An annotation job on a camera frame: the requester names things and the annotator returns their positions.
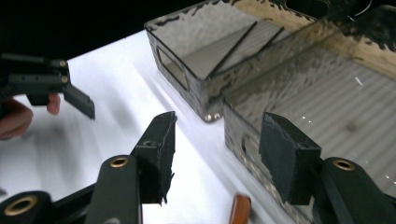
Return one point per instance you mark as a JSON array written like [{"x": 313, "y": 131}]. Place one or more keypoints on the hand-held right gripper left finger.
[{"x": 155, "y": 161}]

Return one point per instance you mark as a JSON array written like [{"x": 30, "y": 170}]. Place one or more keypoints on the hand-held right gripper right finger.
[{"x": 289, "y": 161}]

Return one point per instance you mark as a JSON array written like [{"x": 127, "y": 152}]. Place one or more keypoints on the brown wooden spoon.
[{"x": 240, "y": 210}]

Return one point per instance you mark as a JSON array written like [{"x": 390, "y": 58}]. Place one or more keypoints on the smoky clear plastic bin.
[
  {"x": 199, "y": 93},
  {"x": 342, "y": 102}
]

